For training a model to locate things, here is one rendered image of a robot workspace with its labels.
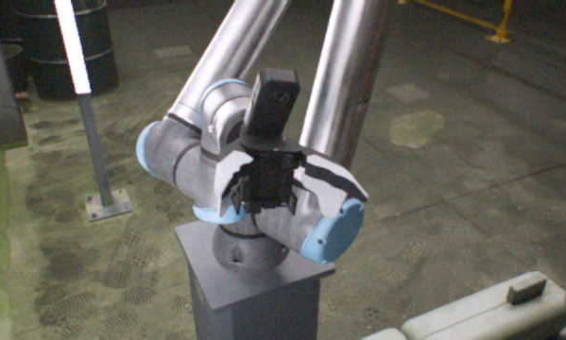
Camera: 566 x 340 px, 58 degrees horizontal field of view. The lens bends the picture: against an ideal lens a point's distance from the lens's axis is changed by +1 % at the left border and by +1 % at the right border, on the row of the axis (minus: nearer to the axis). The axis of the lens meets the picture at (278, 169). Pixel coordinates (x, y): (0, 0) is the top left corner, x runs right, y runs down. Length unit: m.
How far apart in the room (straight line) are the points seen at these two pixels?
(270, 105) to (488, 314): 0.30
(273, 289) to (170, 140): 0.46
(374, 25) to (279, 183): 0.44
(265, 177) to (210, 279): 0.64
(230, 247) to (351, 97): 0.46
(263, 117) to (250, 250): 0.62
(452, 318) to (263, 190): 0.25
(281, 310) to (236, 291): 0.14
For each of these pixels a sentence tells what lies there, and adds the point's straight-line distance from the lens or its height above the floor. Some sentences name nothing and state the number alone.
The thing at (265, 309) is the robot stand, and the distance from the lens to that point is 1.21.
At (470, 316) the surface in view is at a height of 1.14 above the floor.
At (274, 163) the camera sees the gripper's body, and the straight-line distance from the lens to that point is 0.56.
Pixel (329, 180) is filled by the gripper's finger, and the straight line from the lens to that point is 0.54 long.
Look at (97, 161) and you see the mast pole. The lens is 2.44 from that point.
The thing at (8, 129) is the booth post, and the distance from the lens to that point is 3.25.
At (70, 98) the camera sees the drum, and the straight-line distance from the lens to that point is 3.71.
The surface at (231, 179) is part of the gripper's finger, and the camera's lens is 0.48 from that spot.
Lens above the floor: 1.47
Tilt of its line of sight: 32 degrees down
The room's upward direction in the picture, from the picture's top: straight up
